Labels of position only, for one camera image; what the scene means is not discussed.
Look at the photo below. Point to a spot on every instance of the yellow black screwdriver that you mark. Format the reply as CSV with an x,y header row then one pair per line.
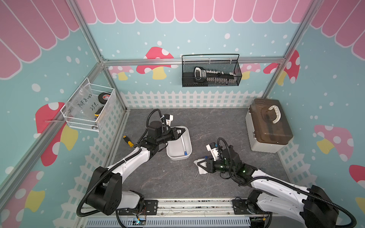
x,y
128,141

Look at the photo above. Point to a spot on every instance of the white wiping cloth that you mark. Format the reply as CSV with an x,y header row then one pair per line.
x,y
201,163

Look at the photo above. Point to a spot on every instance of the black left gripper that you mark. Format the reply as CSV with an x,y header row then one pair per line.
x,y
173,135

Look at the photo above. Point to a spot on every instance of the white wire wall basket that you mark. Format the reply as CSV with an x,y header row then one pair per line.
x,y
105,115

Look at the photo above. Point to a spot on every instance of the black wire mesh basket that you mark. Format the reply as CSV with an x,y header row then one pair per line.
x,y
217,62

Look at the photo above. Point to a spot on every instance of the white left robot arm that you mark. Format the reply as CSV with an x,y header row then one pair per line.
x,y
104,193

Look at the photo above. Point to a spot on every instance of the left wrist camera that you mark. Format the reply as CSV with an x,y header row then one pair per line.
x,y
168,119

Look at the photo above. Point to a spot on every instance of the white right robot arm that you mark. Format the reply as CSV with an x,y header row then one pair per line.
x,y
309,206

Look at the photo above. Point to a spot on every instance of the black tape roll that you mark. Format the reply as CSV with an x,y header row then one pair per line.
x,y
104,97

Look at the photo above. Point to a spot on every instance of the white rectangular plastic tray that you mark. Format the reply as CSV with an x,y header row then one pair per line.
x,y
174,149

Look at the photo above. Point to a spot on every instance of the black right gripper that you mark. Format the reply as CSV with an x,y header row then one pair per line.
x,y
209,165

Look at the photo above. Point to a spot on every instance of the brown lidded storage box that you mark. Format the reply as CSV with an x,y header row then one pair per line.
x,y
267,126

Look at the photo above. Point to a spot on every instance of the clear labelled plastic bag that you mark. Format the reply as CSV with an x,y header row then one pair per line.
x,y
83,104

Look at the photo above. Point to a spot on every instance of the black socket tool set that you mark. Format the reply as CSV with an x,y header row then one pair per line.
x,y
213,77

